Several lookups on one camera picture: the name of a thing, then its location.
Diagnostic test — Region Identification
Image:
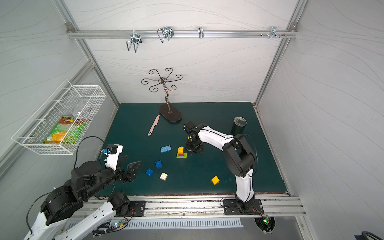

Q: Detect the lime green lego plate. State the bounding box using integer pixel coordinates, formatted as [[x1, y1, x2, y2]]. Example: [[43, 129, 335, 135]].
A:
[[176, 154, 187, 159]]

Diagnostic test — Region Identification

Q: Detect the light blue lego plate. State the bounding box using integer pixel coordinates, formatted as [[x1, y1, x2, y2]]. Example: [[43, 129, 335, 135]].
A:
[[161, 145, 172, 153]]

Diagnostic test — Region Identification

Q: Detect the cream lego brick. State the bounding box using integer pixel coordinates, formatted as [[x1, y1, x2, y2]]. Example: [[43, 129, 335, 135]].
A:
[[160, 173, 168, 181]]

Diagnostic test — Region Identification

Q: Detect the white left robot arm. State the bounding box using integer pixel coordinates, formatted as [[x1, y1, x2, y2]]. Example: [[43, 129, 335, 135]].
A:
[[25, 161, 143, 240]]

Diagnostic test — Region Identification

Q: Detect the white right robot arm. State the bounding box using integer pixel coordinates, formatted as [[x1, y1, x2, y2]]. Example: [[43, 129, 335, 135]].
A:
[[184, 122, 265, 216]]

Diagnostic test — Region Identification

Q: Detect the brown metal cup tree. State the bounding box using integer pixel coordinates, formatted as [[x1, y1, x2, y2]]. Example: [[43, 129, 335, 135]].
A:
[[141, 68, 183, 123]]

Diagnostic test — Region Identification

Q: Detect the green table mat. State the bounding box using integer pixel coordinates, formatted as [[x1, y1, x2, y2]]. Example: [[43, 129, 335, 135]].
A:
[[104, 102, 287, 196]]

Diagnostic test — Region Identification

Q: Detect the pink plastic knife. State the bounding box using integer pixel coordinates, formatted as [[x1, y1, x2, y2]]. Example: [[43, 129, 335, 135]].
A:
[[148, 115, 160, 136]]

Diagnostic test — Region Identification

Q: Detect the dark green metal tumbler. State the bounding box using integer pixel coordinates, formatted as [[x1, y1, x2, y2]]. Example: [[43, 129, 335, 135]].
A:
[[231, 117, 247, 136]]

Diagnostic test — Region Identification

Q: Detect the green snack bag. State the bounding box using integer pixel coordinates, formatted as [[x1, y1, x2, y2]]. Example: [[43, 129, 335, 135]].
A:
[[43, 116, 89, 145]]

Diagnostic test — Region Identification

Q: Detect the metal single hook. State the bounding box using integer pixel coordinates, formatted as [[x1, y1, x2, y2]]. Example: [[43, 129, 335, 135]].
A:
[[198, 27, 204, 39]]

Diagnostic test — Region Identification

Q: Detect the metal double hook middle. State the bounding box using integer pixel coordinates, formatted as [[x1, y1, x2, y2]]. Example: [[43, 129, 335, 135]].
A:
[[157, 26, 175, 43]]

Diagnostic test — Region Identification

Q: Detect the metal double hook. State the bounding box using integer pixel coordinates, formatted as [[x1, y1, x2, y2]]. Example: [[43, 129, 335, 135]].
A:
[[126, 33, 143, 53], [157, 26, 175, 43]]

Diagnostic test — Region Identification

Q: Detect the metal double hook left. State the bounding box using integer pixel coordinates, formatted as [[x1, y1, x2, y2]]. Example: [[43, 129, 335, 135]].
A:
[[126, 33, 143, 53]]

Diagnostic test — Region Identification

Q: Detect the metal hook right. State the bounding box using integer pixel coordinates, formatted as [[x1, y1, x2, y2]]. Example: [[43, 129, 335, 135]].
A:
[[260, 27, 287, 39]]

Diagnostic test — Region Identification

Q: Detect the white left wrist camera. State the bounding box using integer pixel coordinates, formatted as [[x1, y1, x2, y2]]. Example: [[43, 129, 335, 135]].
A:
[[104, 144, 123, 171]]

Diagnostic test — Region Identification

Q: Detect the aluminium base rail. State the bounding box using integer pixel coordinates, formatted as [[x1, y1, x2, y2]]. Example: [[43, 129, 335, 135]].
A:
[[59, 194, 307, 222]]

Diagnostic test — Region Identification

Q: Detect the white wire basket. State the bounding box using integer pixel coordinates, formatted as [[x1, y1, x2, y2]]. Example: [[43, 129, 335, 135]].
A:
[[11, 80, 106, 155]]

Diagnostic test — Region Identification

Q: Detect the aluminium top rail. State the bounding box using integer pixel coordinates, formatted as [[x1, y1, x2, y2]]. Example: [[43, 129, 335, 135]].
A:
[[67, 29, 299, 40]]

